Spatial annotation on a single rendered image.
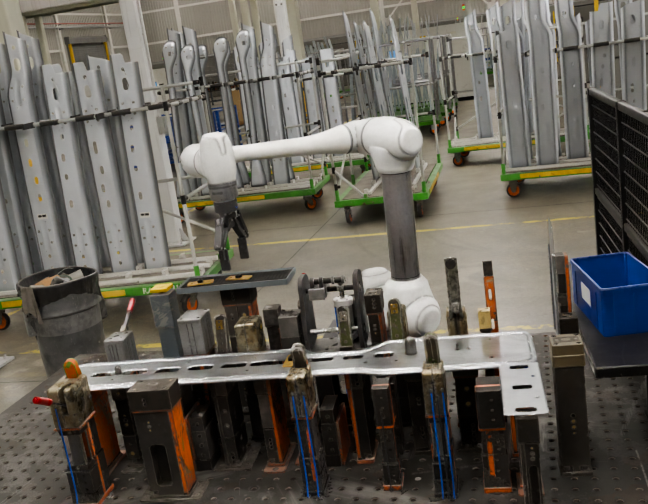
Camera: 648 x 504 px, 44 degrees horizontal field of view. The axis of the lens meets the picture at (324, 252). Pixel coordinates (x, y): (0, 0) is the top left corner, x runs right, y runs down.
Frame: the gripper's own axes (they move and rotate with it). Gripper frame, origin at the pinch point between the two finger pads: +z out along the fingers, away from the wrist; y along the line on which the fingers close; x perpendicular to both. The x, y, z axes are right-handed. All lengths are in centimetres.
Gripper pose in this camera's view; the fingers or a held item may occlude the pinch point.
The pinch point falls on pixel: (235, 260)
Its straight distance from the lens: 263.3
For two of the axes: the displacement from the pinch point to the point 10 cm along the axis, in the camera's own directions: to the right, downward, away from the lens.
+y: -3.4, 2.7, -9.0
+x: 9.3, -0.4, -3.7
